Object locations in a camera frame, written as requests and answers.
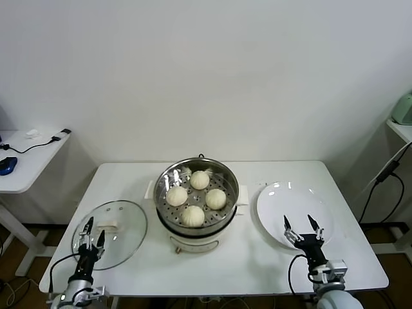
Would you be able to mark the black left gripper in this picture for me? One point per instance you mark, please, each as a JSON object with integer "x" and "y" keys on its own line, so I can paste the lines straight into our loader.
{"x": 86, "y": 260}

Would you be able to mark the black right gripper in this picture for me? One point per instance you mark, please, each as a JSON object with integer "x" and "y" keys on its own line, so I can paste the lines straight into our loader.
{"x": 311, "y": 249}

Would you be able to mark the white steamed baozi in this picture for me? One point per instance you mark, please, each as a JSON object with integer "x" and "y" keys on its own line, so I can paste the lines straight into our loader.
{"x": 177, "y": 197}
{"x": 199, "y": 179}
{"x": 192, "y": 216}
{"x": 215, "y": 199}

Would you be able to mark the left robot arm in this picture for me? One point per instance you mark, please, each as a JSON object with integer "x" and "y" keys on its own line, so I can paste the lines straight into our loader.
{"x": 72, "y": 291}

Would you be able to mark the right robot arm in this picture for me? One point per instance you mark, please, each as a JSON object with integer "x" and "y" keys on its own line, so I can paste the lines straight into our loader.
{"x": 334, "y": 297}

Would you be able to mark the stainless steel steamer basket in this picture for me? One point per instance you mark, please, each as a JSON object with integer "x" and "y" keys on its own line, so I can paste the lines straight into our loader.
{"x": 167, "y": 180}

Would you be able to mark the white round plate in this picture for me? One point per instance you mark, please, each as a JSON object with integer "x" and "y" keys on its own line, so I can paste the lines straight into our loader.
{"x": 277, "y": 209}

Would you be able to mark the cream electric cooking pot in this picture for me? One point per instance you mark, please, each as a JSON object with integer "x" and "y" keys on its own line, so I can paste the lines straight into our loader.
{"x": 193, "y": 241}

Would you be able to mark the small black device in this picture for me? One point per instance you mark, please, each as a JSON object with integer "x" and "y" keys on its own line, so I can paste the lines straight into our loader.
{"x": 66, "y": 131}

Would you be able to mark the blue computer mouse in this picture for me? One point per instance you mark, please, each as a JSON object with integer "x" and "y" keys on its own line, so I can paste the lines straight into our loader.
{"x": 8, "y": 165}

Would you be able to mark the small white object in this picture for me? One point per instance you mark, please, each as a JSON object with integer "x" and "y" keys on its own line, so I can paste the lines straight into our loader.
{"x": 31, "y": 133}

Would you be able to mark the mint green appliance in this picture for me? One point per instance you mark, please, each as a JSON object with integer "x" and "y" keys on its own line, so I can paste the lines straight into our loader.
{"x": 404, "y": 109}

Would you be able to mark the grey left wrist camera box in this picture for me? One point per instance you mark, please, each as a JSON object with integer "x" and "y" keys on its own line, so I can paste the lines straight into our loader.
{"x": 95, "y": 291}

